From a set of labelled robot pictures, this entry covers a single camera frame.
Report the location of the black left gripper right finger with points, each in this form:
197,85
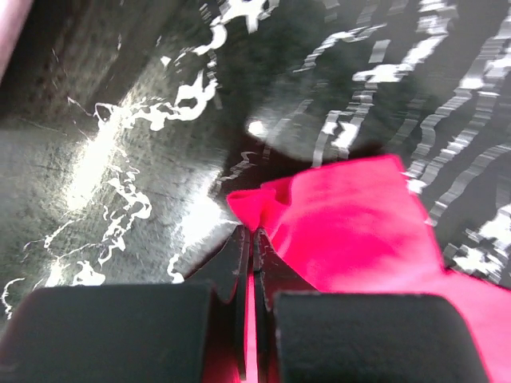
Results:
304,335

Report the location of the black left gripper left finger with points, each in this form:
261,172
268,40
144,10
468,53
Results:
194,331

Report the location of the red t-shirt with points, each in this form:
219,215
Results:
354,227

